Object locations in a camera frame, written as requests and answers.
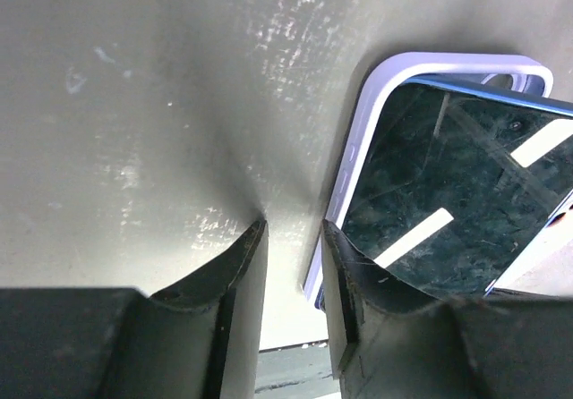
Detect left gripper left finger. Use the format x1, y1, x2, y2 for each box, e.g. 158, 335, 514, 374
1, 219, 268, 398

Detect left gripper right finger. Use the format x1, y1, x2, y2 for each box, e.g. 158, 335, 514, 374
321, 221, 572, 398

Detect blue smartphone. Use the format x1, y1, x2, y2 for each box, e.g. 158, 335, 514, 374
312, 74, 573, 310

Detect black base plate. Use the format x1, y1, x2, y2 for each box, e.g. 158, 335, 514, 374
254, 342, 340, 398

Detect lavender phone case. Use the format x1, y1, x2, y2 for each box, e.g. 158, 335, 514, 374
302, 51, 555, 309

